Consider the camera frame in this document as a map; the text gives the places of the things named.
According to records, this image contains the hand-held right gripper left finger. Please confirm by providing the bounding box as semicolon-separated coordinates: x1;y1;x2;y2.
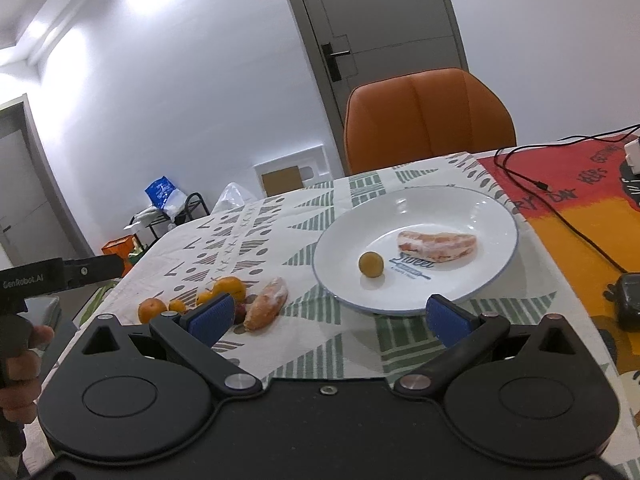
80;292;263;400

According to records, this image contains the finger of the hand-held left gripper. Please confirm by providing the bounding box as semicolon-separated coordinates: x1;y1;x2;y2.
62;254;124;291

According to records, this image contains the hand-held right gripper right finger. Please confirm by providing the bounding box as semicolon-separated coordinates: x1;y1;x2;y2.
394;295;581;396

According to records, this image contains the large orange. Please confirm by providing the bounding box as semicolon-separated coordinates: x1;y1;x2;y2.
212;276;247;303

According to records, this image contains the white plate with blue rim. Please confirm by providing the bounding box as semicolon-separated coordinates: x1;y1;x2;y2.
312;186;519;317

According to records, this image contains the person's left hand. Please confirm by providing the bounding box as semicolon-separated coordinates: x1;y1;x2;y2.
0;325;55;423

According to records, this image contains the green floor mat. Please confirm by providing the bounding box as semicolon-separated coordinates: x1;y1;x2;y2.
87;282;121;313

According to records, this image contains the orange box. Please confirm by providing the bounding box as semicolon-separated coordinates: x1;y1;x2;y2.
101;236;136;273

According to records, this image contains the pink meat slice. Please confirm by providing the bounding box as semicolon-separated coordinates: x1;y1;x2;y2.
397;229;479;264

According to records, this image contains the round yellow-green fruit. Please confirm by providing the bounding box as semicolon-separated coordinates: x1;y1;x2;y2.
358;252;385;279

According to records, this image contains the blue plastic bag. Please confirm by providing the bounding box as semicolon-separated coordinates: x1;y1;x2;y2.
145;175;178;208

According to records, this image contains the black metal rack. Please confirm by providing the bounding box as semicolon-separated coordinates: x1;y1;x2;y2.
131;192;208;241

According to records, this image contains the clear plastic bag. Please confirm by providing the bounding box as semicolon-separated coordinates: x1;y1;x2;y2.
212;182;258;216

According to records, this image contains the brown cardboard sheet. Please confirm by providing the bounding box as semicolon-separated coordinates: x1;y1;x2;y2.
261;166;304;195

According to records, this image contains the orange and red printed cloth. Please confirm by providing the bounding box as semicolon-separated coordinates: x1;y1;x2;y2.
475;132;640;461

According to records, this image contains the black device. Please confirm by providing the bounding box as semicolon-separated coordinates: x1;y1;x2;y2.
612;272;640;331

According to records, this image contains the white foam packaging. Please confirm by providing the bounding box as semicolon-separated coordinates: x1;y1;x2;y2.
253;145;328;196

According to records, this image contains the orange leather chair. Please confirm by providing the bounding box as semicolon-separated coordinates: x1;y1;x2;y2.
344;67;517;176

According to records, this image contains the white charger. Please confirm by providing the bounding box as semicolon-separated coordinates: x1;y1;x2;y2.
622;135;640;181

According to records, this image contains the grey door with lever handle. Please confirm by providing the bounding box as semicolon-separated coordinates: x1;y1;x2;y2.
0;95;96;271

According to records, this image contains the black cable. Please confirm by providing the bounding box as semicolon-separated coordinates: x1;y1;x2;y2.
494;125;640;281

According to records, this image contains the black door lock handle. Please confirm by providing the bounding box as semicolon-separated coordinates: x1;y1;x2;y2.
322;42;353;81

